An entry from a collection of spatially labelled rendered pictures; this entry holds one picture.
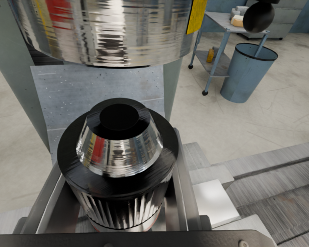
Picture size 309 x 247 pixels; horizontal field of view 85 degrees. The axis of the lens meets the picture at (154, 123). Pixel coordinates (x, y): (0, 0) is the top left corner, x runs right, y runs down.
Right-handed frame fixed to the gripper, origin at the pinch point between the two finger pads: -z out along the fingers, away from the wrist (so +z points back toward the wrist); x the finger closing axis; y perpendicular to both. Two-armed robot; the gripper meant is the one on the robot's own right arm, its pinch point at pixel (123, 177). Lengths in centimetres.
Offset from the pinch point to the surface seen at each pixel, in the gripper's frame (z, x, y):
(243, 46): -212, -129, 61
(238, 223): -1.9, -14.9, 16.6
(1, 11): -33.0, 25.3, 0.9
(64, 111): -29.2, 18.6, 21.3
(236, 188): -11.7, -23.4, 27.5
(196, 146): -18.3, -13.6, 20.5
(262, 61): -167, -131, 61
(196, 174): -9.3, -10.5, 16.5
